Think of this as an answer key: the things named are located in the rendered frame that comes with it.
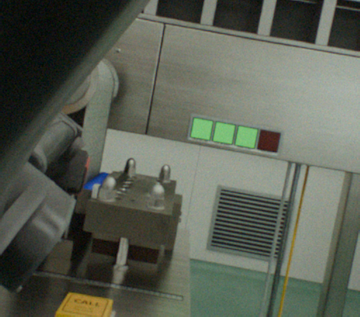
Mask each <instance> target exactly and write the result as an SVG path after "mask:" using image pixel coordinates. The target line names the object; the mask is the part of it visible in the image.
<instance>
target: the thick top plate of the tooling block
mask: <svg viewBox="0 0 360 317"><path fill-rule="evenodd" d="M135 174H136V173H135ZM157 178H158V177H156V176H149V175H144V174H136V176H128V175H125V174H123V175H122V180H121V181H120V182H119V183H118V184H117V185H116V188H115V190H116V196H115V199H116V202H104V201H100V200H98V199H97V198H90V199H89V200H88V204H87V209H86V218H85V222H84V227H83V231H89V232H93V233H101V234H106V235H110V236H114V237H118V238H126V239H130V240H138V241H143V242H150V243H155V244H159V245H166V243H167V235H168V231H169V223H170V219H171V214H172V210H173V205H174V196H175V191H176V183H177V181H173V180H170V183H166V182H161V181H158V180H157ZM155 185H161V186H162V187H163V188H164V192H165V194H164V203H163V206H164V207H165V208H164V209H163V210H156V209H153V208H149V207H147V206H146V204H147V203H148V196H149V195H150V191H151V190H152V188H153V186H155Z"/></svg>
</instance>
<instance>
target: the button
mask: <svg viewBox="0 0 360 317"><path fill-rule="evenodd" d="M112 307H113V300H111V299H104V298H100V297H92V296H88V295H80V294H76V293H71V292H70V293H69V294H68V295H67V297H66V299H64V301H63V303H62V304H61V306H60V308H58V310H57V312H56V316H55V317H110V315H111V312H112Z"/></svg>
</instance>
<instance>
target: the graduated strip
mask: <svg viewBox="0 0 360 317"><path fill-rule="evenodd" d="M33 274H34V275H40V276H48V277H52V278H60V279H64V280H72V281H76V282H81V283H88V284H93V285H96V286H101V287H109V288H113V289H118V290H125V291H130V292H137V293H141V294H147V295H155V296H158V297H161V298H167V299H175V300H179V301H184V296H183V295H176V294H171V293H166V292H158V291H154V290H147V289H142V287H134V286H130V285H122V284H118V283H110V282H105V281H101V280H93V279H89V278H81V277H77V276H72V275H71V276H69V275H68V274H64V273H56V272H51V271H44V270H39V269H35V270H34V273H33Z"/></svg>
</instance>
